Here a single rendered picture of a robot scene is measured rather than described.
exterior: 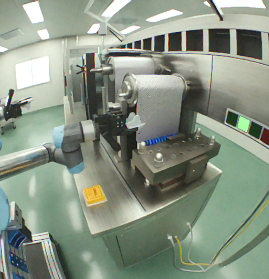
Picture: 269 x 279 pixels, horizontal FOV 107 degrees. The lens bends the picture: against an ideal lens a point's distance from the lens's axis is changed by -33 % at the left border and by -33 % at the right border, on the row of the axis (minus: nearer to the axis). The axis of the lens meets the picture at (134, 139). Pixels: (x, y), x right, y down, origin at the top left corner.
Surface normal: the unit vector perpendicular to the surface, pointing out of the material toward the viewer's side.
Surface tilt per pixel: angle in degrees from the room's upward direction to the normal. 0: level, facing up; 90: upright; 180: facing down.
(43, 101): 90
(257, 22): 90
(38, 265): 0
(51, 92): 90
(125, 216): 0
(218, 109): 90
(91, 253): 0
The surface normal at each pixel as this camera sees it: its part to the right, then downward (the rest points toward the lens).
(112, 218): 0.00, -0.88
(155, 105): 0.45, 0.43
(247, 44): -0.89, 0.21
